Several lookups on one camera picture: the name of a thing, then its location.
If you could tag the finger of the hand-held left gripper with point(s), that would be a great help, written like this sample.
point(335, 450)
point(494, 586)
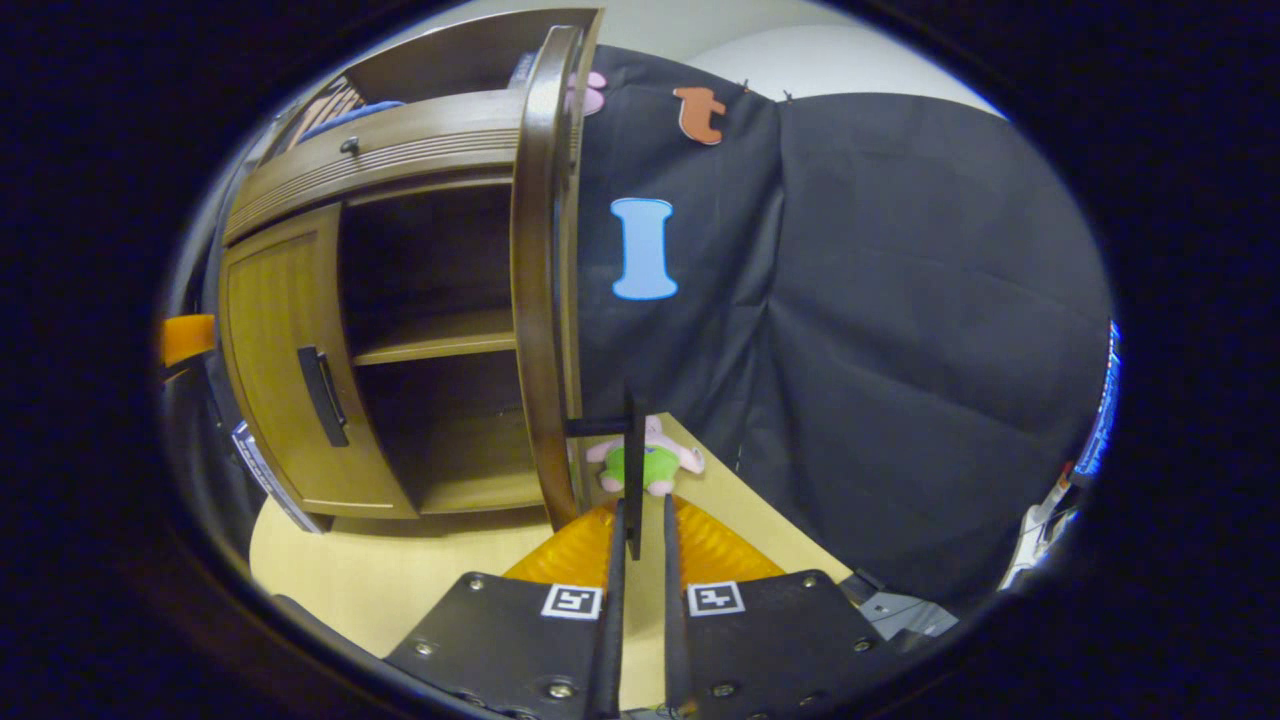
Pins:
point(188, 340)

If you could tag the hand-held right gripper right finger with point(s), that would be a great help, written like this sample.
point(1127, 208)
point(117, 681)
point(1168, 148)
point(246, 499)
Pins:
point(675, 620)

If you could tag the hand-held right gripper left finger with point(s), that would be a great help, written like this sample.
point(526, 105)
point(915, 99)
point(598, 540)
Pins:
point(610, 620)

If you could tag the wooden cabinet door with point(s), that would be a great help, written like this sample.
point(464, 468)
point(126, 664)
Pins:
point(540, 300)
point(270, 330)

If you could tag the wooden double-door shoe cabinet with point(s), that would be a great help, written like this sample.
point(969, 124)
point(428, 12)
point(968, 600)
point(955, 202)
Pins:
point(450, 55)

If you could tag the pink and green plush toy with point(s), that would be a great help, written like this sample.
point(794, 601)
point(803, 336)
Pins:
point(655, 465)

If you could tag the grey metal part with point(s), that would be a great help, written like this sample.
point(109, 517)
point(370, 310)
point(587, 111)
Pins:
point(905, 615)

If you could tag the wooden inner shelf board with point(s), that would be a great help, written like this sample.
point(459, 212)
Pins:
point(440, 338)

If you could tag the blue folded towel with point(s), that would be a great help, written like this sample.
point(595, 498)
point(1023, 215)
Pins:
point(360, 112)

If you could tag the wooden drawer with black knob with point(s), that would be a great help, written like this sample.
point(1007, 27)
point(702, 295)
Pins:
point(420, 125)

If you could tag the white plastic object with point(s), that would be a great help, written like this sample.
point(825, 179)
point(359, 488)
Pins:
point(1040, 530)

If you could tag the black backdrop cloth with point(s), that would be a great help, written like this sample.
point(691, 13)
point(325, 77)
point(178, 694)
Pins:
point(900, 300)

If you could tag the illustrated cover book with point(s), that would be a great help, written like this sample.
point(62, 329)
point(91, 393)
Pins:
point(525, 70)

